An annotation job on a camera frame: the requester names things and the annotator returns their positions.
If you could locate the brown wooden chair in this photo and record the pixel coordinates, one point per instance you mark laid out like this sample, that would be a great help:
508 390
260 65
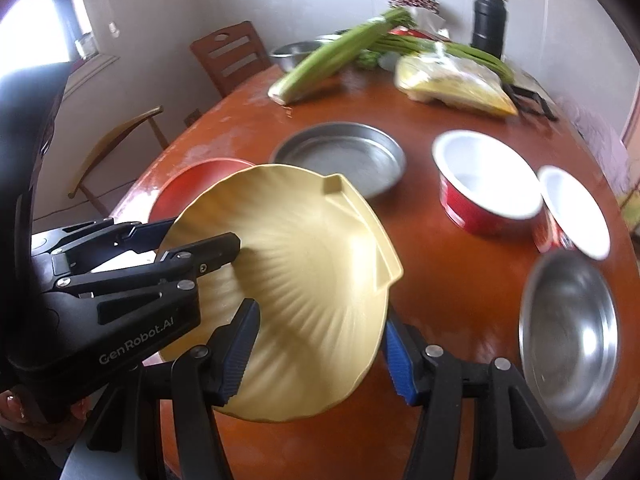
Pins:
235 55

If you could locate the black thermos bottle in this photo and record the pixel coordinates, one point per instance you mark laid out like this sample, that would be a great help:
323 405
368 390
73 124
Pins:
487 25

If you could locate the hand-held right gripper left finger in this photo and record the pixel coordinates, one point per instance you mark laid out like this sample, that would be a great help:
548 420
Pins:
242 350

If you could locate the steel bowl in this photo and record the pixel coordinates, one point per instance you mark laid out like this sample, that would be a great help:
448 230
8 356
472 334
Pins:
570 340

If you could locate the celery stalk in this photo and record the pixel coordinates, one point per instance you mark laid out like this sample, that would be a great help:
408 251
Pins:
320 62

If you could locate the black peeler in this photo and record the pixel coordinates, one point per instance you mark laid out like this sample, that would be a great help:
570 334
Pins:
530 95

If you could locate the pink garment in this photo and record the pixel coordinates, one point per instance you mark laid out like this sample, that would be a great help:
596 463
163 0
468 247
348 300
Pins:
600 150

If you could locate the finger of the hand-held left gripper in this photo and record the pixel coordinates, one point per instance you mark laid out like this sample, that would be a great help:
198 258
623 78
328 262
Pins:
210 252
147 234

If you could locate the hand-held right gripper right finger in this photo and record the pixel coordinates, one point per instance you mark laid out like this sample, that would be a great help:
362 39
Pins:
397 360

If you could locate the light wooden chair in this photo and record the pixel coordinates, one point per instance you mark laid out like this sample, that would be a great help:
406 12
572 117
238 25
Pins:
112 137

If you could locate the red and white bowl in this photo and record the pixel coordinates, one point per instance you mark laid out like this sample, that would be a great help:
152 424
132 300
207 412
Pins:
480 175
575 210

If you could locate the red packet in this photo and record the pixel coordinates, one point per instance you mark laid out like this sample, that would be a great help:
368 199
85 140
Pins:
405 32

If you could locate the steel basin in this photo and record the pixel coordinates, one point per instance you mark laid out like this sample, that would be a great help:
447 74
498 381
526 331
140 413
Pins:
290 52

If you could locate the plastic bag of yellow noodles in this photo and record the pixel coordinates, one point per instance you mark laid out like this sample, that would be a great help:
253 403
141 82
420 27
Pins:
450 85

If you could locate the person's left hand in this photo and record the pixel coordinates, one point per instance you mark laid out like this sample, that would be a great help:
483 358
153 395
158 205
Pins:
15 407

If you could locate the green leafy vegetable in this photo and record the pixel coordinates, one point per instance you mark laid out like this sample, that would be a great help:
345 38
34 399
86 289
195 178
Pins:
367 60

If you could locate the wrapped patterned bouquet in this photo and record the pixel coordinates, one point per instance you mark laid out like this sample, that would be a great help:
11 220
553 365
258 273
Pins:
415 1

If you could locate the red plate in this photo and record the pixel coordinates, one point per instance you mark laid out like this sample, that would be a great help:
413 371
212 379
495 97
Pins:
200 185

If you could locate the bundle of long green stalks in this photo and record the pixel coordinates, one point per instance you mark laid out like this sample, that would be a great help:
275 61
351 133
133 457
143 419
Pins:
465 52

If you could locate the steel plate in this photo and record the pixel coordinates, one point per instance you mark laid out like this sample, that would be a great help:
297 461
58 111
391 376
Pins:
340 160

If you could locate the window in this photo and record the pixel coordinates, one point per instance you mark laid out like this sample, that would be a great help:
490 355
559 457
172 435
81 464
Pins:
45 30

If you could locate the yellow shell-shaped plate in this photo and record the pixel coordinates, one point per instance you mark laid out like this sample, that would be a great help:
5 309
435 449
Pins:
310 285

